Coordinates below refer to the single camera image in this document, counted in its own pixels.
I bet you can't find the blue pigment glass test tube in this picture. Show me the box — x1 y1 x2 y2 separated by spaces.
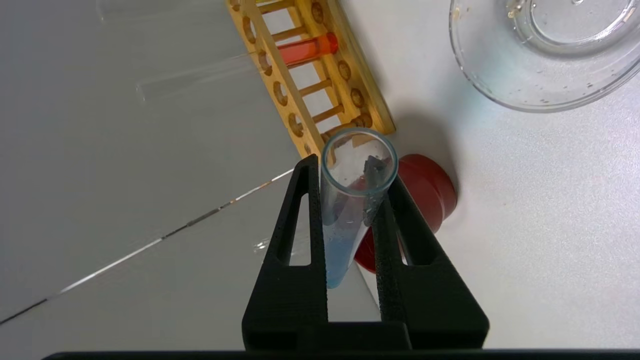
320 127 399 290

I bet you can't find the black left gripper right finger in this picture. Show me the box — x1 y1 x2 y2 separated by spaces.
372 175 490 351

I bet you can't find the dark red plastic cup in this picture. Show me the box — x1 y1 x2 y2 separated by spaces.
354 154 458 274

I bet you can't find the red pigment glass test tube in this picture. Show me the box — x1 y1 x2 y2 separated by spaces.
137 32 339 103

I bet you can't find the wooden test tube rack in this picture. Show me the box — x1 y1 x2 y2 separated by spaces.
226 0 397 160

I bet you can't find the clear glass dish with spout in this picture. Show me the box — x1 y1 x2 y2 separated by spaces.
448 0 640 114

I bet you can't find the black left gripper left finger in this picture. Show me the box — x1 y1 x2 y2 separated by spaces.
242 154 329 351

